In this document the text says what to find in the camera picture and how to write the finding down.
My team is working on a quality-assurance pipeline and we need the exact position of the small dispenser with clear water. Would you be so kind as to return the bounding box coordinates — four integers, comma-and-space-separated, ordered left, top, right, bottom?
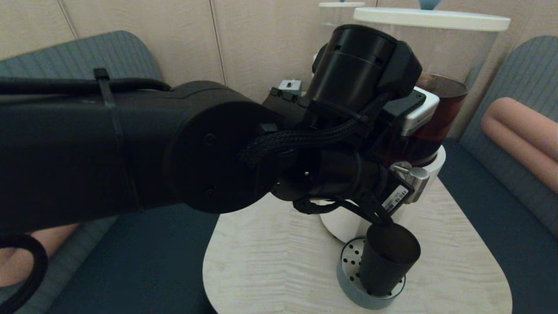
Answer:
312, 1, 367, 61

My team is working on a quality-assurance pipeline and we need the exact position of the teal empty bench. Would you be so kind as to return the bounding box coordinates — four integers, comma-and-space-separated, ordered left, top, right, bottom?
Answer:
438, 36, 558, 314

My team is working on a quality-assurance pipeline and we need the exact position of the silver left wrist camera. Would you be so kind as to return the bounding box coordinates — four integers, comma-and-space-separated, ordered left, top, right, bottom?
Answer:
400, 86, 440, 137

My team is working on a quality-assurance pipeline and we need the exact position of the pink bolster on empty bench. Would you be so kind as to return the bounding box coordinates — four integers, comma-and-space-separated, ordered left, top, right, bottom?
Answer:
481, 97, 558, 195

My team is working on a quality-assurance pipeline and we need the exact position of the large blue-grey perforated drip tray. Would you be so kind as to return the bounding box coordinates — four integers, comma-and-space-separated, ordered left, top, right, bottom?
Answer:
336, 237, 407, 311

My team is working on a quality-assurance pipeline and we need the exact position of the large dispenser with dark tea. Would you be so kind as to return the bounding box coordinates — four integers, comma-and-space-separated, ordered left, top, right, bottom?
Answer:
320, 8, 511, 244

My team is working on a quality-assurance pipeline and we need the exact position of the black cable tie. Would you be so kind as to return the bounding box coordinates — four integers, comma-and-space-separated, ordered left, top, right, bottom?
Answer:
93, 68, 142, 212

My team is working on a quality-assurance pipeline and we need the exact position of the pink bolster beside snack bag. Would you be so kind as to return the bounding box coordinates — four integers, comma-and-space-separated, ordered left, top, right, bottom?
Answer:
0, 223, 80, 288

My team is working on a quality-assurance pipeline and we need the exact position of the white large dispenser lid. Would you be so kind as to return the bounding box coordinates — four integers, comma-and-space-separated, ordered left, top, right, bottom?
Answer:
353, 0, 511, 32

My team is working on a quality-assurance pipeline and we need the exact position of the black tapered cup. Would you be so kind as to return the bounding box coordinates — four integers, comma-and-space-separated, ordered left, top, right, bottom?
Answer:
359, 222, 422, 297

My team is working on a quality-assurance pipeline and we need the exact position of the thick black cable loop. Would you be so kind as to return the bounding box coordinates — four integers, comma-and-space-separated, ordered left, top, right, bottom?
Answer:
0, 233, 49, 314

